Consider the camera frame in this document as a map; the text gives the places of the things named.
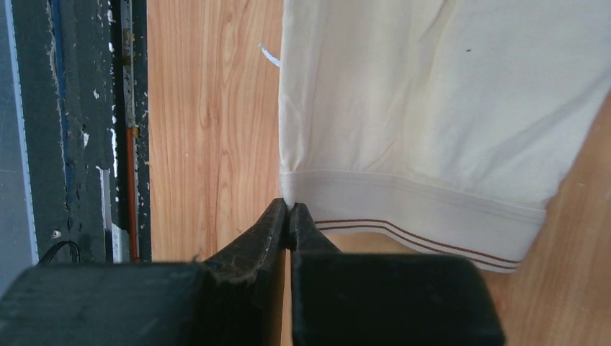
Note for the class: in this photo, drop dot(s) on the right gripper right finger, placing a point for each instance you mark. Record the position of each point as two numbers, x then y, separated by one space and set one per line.
384 299

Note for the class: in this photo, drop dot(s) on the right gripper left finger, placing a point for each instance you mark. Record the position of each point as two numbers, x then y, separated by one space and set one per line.
232 298

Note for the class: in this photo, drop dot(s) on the cream boxer underwear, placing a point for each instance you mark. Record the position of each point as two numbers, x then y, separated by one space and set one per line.
445 125

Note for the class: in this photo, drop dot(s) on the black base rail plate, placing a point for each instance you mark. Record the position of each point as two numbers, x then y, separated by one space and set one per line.
81 78

